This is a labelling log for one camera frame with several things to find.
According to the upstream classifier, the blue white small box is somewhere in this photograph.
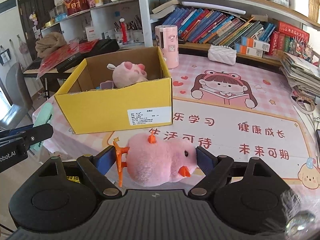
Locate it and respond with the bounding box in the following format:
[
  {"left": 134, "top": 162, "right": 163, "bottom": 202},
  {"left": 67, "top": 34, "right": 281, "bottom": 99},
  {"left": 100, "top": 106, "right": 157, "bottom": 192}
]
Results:
[{"left": 101, "top": 29, "right": 116, "bottom": 40}]

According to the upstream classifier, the purple kids smartwatch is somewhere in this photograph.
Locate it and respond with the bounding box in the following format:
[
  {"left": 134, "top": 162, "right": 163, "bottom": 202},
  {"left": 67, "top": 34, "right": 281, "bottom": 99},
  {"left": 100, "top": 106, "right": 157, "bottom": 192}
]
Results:
[{"left": 96, "top": 80, "right": 115, "bottom": 90}]

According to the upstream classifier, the yellow cardboard box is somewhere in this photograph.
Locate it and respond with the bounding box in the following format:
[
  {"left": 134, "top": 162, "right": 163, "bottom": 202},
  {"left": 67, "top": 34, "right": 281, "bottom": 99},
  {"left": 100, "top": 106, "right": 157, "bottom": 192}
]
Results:
[{"left": 54, "top": 46, "right": 173, "bottom": 135}]

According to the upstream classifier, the red envelope pack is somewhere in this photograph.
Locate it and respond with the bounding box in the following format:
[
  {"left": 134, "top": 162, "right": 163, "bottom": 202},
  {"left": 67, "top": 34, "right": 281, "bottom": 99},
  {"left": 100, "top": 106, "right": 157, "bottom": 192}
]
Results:
[{"left": 79, "top": 39, "right": 99, "bottom": 53}]

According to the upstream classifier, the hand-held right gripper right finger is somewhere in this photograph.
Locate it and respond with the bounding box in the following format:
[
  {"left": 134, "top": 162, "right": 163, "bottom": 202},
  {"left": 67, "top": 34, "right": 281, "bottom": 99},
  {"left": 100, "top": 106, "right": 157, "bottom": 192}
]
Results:
[{"left": 189, "top": 146, "right": 272, "bottom": 198}]

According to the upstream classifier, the red tassel ornament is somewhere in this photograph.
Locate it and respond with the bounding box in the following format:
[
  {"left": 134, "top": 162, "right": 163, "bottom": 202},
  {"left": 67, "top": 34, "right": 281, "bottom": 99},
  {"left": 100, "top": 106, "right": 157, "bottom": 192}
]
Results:
[{"left": 119, "top": 18, "right": 127, "bottom": 44}]

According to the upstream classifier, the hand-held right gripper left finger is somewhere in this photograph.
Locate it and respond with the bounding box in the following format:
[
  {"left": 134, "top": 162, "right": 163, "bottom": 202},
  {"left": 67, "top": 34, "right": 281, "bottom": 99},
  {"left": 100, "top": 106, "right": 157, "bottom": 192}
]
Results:
[{"left": 41, "top": 146, "right": 122, "bottom": 198}]

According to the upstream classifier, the stack of papers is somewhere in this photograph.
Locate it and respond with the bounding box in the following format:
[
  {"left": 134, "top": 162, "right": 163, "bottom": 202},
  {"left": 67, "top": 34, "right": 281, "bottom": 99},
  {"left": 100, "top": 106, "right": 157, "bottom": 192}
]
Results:
[{"left": 280, "top": 52, "right": 320, "bottom": 98}]

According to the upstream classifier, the black keyboard stand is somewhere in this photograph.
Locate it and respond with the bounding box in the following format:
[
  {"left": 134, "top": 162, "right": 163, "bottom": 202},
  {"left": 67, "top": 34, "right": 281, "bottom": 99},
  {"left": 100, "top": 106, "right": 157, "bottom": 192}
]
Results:
[{"left": 37, "top": 74, "right": 54, "bottom": 98}]

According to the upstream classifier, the white rolled paper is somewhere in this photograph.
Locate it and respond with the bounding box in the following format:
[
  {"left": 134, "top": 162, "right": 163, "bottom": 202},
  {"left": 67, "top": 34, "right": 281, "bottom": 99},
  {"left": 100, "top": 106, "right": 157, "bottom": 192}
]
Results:
[{"left": 182, "top": 1, "right": 247, "bottom": 15}]

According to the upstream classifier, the pink cartoon pen holder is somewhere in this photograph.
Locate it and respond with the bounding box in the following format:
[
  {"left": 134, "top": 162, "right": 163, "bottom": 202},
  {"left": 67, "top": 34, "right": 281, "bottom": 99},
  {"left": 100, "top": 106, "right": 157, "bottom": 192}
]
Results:
[{"left": 155, "top": 25, "right": 179, "bottom": 70}]

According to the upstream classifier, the white storage box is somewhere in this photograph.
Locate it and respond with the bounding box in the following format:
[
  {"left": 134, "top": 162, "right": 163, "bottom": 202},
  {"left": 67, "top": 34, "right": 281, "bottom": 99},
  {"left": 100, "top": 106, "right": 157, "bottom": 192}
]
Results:
[{"left": 288, "top": 0, "right": 309, "bottom": 15}]

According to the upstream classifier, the dark wooden door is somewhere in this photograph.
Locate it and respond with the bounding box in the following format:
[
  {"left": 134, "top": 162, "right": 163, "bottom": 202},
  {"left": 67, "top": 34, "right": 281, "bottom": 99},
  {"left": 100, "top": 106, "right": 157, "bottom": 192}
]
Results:
[{"left": 16, "top": 0, "right": 54, "bottom": 40}]

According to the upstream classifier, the white shelf unit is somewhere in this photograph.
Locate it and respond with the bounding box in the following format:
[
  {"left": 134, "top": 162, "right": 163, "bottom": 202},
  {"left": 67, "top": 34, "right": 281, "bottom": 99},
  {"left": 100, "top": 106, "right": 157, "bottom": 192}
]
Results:
[{"left": 40, "top": 0, "right": 320, "bottom": 63}]

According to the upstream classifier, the pink chick plush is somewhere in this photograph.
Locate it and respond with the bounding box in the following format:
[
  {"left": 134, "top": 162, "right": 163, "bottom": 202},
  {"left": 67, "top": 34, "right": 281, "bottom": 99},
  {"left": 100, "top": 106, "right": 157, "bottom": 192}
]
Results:
[{"left": 112, "top": 133, "right": 198, "bottom": 188}]

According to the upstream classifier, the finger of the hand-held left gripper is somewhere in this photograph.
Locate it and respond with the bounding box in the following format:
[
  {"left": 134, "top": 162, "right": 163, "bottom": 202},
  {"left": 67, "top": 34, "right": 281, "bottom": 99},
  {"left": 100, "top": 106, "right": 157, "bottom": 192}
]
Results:
[
  {"left": 0, "top": 126, "right": 34, "bottom": 139},
  {"left": 17, "top": 124, "right": 54, "bottom": 155}
]

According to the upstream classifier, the orange blue white carton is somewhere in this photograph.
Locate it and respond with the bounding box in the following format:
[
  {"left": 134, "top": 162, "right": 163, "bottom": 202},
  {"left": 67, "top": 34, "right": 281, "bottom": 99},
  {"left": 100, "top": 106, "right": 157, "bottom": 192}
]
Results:
[
  {"left": 240, "top": 37, "right": 270, "bottom": 52},
  {"left": 234, "top": 43, "right": 264, "bottom": 58}
]

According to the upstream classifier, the white box red label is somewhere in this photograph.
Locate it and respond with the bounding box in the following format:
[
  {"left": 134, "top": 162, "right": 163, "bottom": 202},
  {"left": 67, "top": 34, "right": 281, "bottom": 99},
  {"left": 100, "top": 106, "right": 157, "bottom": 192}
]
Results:
[{"left": 85, "top": 26, "right": 98, "bottom": 41}]

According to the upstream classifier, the white quilted bag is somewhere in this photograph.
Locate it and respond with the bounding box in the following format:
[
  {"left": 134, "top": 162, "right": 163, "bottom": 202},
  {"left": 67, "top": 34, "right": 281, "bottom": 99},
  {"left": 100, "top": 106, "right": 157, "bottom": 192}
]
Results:
[{"left": 208, "top": 44, "right": 237, "bottom": 64}]

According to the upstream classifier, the grey chair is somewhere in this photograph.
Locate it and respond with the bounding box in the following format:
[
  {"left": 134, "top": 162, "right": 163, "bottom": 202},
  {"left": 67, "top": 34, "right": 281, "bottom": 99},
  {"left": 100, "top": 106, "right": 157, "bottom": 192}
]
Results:
[{"left": 0, "top": 62, "right": 35, "bottom": 130}]

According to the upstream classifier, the red patterned plastic bag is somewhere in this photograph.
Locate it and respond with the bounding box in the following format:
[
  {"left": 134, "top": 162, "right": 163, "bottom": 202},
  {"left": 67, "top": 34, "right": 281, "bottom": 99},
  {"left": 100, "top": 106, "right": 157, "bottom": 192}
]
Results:
[{"left": 37, "top": 42, "right": 82, "bottom": 78}]

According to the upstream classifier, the pink cartoon table mat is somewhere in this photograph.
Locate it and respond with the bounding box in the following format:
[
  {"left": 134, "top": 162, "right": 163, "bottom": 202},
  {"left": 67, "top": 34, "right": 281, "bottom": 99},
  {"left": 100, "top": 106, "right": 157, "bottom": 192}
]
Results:
[{"left": 102, "top": 54, "right": 318, "bottom": 193}]

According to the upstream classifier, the row of leaning books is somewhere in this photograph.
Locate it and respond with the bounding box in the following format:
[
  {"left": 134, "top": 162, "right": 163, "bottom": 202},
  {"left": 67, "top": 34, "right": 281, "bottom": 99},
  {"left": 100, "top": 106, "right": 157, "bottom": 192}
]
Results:
[{"left": 162, "top": 7, "right": 277, "bottom": 46}]

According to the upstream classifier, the pink pig plush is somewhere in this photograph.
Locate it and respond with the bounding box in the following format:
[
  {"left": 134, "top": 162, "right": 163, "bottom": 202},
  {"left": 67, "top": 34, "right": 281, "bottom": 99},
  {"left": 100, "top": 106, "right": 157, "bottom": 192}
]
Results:
[{"left": 107, "top": 61, "right": 148, "bottom": 88}]

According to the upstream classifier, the green hair clip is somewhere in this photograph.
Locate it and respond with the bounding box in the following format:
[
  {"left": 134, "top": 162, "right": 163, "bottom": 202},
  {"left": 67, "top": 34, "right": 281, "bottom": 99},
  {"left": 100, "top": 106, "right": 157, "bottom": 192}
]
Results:
[{"left": 32, "top": 102, "right": 53, "bottom": 155}]

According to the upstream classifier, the white pen cup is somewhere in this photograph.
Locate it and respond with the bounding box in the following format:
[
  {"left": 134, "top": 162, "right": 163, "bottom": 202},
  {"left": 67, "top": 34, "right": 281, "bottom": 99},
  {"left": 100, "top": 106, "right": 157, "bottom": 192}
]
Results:
[
  {"left": 132, "top": 29, "right": 144, "bottom": 43},
  {"left": 115, "top": 31, "right": 133, "bottom": 44}
]

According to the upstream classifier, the beige cloth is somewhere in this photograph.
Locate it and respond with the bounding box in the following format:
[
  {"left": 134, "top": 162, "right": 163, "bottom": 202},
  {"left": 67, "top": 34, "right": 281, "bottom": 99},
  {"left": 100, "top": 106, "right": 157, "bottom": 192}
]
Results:
[{"left": 35, "top": 32, "right": 66, "bottom": 58}]

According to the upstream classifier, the red gift box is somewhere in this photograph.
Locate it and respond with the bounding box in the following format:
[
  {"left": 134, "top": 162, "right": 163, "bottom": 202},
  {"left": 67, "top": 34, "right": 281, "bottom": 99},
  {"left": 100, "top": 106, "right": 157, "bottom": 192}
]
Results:
[{"left": 277, "top": 21, "right": 310, "bottom": 43}]

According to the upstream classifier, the black electronic keyboard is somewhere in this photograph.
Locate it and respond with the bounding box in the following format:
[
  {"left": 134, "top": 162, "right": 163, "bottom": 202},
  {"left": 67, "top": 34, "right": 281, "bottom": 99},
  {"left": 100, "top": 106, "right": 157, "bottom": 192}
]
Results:
[{"left": 23, "top": 39, "right": 120, "bottom": 74}]

